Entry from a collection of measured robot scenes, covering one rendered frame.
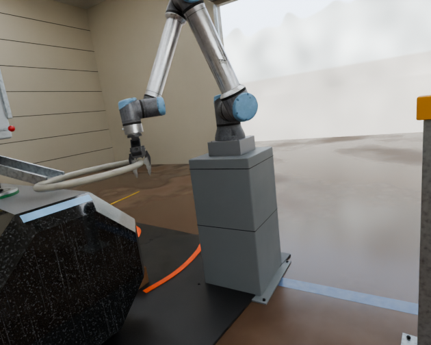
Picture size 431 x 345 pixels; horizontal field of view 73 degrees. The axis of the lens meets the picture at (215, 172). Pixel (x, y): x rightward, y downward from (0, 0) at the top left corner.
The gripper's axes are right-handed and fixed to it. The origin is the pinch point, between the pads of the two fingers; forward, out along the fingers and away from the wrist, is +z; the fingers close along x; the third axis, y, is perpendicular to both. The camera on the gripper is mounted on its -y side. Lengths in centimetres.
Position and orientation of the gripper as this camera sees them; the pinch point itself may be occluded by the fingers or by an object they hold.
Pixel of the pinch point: (143, 174)
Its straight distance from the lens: 147.8
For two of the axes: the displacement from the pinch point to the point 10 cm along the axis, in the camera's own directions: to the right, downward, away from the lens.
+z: 1.7, 9.7, 1.7
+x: -9.5, 2.1, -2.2
